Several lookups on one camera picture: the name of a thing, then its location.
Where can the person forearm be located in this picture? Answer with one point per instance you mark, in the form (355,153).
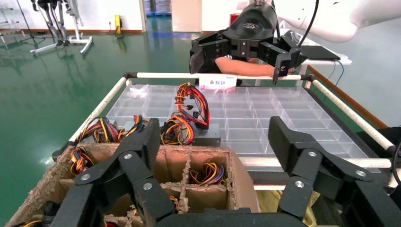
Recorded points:
(244,67)

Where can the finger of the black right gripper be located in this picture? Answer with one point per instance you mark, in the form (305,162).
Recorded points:
(282,56)
(210,45)

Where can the black laptop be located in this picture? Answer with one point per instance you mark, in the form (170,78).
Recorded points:
(319,52)

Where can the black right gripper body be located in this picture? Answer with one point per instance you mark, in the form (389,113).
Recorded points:
(250,25)

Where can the yellow cloth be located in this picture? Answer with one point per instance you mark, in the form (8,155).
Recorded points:
(269,203)

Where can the white label sign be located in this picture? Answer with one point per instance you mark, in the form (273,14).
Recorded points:
(206,82)

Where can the white pipe cart frame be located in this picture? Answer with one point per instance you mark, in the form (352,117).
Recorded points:
(163,75)

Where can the cardboard box with dividers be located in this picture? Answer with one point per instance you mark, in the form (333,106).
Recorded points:
(175,163)

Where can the crumpled clear plastic bag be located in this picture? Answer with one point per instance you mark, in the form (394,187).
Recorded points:
(139,91)

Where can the red wall box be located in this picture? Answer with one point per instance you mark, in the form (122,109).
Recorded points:
(234,19)

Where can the black humanoid robot legs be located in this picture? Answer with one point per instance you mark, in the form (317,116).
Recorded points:
(61,31)

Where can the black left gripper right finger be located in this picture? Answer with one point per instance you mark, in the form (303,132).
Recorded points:
(291,147)

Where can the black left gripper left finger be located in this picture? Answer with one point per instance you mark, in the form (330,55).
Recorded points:
(137,147)

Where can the blue pallet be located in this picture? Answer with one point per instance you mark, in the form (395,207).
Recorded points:
(158,14)

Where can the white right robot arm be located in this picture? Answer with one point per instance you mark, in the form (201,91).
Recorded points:
(329,18)

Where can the yellow floor device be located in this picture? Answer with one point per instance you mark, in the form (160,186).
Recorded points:
(118,23)

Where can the white stand frame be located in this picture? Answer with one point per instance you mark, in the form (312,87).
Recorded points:
(78,39)

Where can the clear plastic compartment tray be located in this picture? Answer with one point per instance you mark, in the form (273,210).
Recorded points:
(250,109)

